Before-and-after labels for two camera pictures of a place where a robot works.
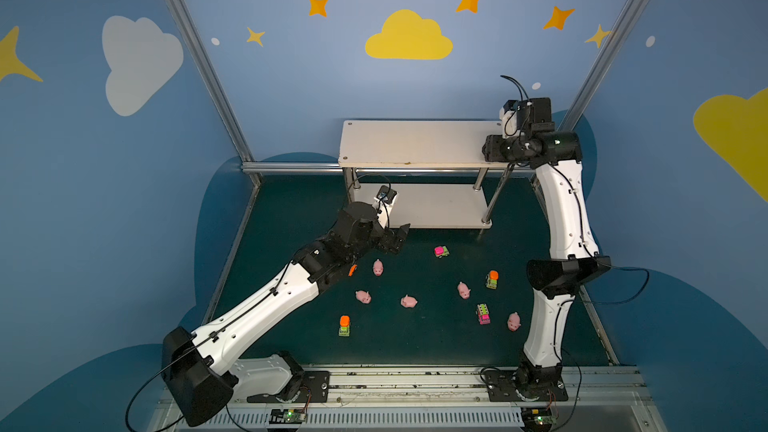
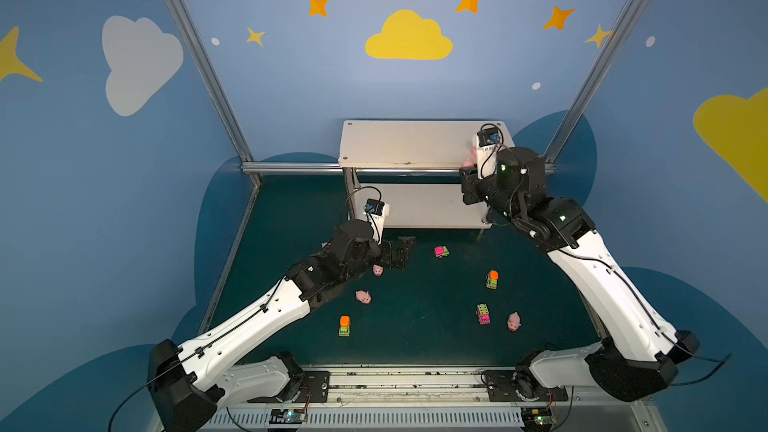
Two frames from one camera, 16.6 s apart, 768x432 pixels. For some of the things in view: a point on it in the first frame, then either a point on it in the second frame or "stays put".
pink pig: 408,301 -> 470,161
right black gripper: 491,148 -> 471,183
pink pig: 513,322 stays put
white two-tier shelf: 419,144 stays put
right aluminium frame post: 614,40 stays put
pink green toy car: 441,251 stays put
